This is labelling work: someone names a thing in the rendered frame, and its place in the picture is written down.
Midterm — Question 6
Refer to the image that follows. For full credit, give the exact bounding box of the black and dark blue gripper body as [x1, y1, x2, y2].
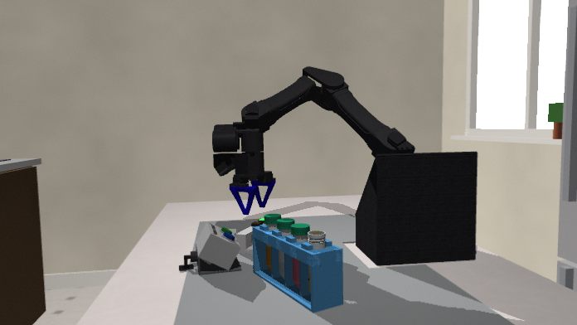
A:
[230, 152, 275, 187]

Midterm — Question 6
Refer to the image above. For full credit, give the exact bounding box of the blue tube rack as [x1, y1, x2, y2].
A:
[252, 225, 343, 313]

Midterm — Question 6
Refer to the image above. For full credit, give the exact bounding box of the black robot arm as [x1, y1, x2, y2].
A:
[212, 66, 415, 177]

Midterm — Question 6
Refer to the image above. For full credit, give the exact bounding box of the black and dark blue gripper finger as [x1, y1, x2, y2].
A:
[230, 187, 257, 215]
[250, 180, 275, 207]

